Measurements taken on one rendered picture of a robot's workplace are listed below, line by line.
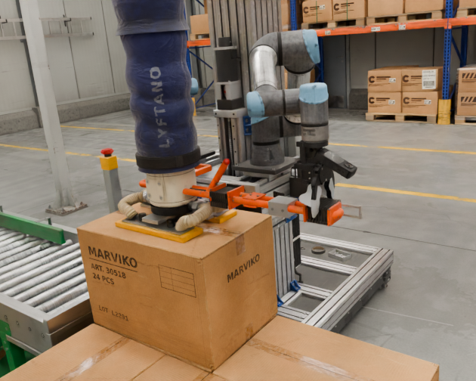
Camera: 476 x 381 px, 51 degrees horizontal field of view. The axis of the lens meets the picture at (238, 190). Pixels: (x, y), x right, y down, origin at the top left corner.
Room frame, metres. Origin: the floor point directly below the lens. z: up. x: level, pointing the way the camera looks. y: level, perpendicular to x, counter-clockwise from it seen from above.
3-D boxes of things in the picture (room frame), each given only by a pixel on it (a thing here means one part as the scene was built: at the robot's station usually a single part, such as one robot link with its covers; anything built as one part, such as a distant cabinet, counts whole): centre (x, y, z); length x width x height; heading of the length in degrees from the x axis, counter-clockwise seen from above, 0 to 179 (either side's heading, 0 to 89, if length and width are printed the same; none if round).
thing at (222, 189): (1.55, 0.04, 1.07); 0.10 x 0.08 x 0.06; 142
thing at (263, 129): (2.11, -0.14, 1.20); 0.13 x 0.12 x 0.14; 86
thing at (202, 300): (1.70, 0.24, 0.75); 0.60 x 0.40 x 0.40; 53
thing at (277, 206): (1.42, -0.13, 1.07); 0.07 x 0.07 x 0.04; 52
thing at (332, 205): (1.33, -0.23, 1.07); 0.08 x 0.07 x 0.05; 52
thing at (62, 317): (1.94, 0.55, 0.58); 0.70 x 0.03 x 0.06; 142
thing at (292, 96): (1.45, -0.21, 1.37); 0.11 x 0.11 x 0.08; 86
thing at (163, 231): (1.63, 0.29, 0.97); 0.34 x 0.10 x 0.05; 52
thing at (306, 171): (1.35, -0.22, 1.22); 0.09 x 0.08 x 0.12; 51
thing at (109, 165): (2.69, 0.70, 0.50); 0.07 x 0.07 x 1.00; 52
